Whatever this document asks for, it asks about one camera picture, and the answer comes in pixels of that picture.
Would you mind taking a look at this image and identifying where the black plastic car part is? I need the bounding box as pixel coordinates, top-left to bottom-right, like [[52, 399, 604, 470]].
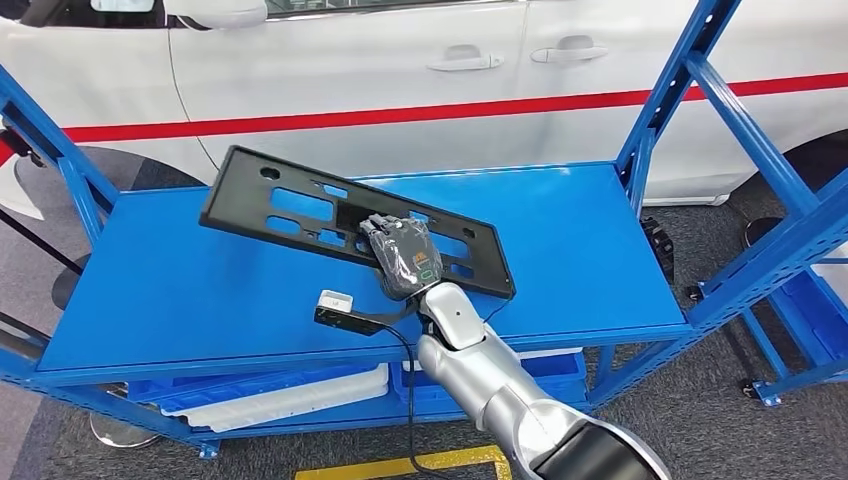
[[198, 145, 517, 301]]

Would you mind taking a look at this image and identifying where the blue metal shelf rack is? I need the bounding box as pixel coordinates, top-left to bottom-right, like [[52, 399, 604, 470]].
[[740, 251, 848, 407], [0, 0, 848, 462]]

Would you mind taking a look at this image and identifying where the white car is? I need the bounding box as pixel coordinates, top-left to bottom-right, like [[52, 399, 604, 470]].
[[0, 0, 848, 208]]

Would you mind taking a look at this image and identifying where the black ribbed object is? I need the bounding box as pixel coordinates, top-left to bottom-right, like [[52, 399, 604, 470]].
[[639, 216, 677, 286]]

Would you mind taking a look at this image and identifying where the dark round stanchion base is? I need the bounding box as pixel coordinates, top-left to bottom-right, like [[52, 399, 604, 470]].
[[741, 216, 791, 254]]

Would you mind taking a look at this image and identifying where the chrome base barrier stanchion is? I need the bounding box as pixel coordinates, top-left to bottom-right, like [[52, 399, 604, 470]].
[[0, 309, 162, 450]]

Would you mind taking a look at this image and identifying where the translucent white bin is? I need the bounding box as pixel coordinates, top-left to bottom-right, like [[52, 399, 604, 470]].
[[813, 246, 848, 305]]

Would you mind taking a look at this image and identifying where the black barrier stanchion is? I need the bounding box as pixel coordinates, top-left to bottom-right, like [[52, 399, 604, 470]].
[[0, 124, 42, 168]]

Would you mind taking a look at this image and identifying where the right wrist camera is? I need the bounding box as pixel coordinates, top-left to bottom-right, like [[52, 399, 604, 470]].
[[313, 289, 425, 338]]

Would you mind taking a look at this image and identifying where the black camera cable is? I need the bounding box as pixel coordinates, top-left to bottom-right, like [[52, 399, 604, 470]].
[[377, 317, 452, 480]]

